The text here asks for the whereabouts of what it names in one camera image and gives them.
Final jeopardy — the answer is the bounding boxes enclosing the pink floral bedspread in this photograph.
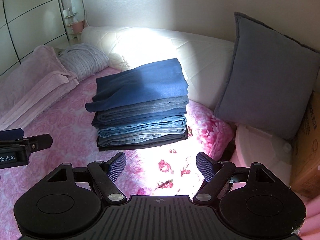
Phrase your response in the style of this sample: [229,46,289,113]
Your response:
[1,76,234,239]

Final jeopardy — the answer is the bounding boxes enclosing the cardboard box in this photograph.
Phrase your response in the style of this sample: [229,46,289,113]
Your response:
[290,92,319,199]

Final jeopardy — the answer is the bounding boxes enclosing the oval mirror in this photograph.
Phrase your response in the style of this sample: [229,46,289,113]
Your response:
[71,0,85,23]

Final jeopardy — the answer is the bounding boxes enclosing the large grey cushion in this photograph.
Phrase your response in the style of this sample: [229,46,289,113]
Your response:
[214,12,319,139]

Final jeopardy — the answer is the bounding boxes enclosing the light blue folded jeans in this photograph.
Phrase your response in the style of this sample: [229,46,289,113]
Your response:
[97,120,187,147]

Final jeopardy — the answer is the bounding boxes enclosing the black folded garment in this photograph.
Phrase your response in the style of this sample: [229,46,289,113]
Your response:
[97,129,187,148]

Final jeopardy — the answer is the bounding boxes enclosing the navy blue garment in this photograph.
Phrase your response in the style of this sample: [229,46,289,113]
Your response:
[85,58,188,112]

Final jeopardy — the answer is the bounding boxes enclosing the folded light pink blanket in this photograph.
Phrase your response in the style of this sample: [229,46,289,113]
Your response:
[1,46,79,130]

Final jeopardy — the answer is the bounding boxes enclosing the white plastic container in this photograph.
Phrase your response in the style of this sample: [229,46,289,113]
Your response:
[231,124,292,185]

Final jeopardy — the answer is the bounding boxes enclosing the dark blue folded jeans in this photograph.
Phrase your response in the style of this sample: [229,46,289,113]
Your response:
[92,106,187,133]

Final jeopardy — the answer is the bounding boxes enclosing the grey striped pillow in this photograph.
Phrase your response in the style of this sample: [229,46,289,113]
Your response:
[59,43,110,81]

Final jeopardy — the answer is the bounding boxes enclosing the long white bolster pillow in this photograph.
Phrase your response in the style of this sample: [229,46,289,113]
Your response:
[81,27,234,109]

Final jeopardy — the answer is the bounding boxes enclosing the white wardrobe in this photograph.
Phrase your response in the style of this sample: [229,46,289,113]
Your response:
[1,0,68,77]

